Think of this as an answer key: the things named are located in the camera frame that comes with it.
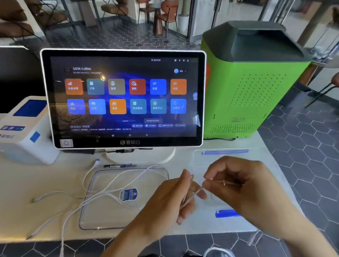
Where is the person's left hand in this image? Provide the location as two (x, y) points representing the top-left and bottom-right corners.
(132, 169), (208, 242)

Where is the person's right hand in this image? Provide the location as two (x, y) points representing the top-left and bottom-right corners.
(203, 156), (298, 234)

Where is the thin white cable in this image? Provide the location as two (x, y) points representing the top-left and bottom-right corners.
(59, 164), (240, 257)

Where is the person's right forearm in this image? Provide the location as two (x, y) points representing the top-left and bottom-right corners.
(266, 212), (338, 257)

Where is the person's left forearm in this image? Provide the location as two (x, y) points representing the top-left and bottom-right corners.
(100, 227), (157, 257)

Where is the clear bag with blue strip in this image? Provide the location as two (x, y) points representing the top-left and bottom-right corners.
(192, 149), (250, 172)
(209, 195), (243, 219)

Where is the white round terminal stand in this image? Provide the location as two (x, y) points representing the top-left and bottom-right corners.
(104, 147), (177, 165)

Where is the clear plastic tray blue sticker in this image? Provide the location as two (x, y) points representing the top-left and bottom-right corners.
(79, 167), (170, 230)

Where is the green machine with grey lid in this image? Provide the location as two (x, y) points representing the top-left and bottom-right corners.
(200, 21), (315, 140)

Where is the white-framed touchscreen terminal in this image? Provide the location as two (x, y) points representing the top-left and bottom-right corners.
(40, 48), (207, 150)

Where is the black-legged chair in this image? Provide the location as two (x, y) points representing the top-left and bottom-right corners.
(305, 70), (339, 109)

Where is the white planter pot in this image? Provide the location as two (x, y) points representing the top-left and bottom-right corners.
(178, 14), (190, 41)

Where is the small round cafe table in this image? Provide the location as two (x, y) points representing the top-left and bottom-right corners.
(148, 5), (166, 36)

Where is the white receipt printer blue panel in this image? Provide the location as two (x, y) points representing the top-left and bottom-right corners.
(0, 95), (60, 165)

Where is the brown dining chair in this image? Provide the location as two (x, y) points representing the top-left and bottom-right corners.
(155, 0), (180, 35)
(136, 0), (157, 24)

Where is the brown lounge chair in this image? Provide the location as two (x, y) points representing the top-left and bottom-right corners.
(0, 0), (36, 40)
(101, 0), (131, 21)
(25, 0), (70, 29)

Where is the black monitor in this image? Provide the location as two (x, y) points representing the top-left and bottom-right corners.
(0, 46), (47, 114)

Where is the white cord loop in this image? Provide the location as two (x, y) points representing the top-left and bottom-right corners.
(203, 246), (237, 257)

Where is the white cable with plug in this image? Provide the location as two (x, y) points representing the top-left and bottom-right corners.
(26, 159), (149, 240)

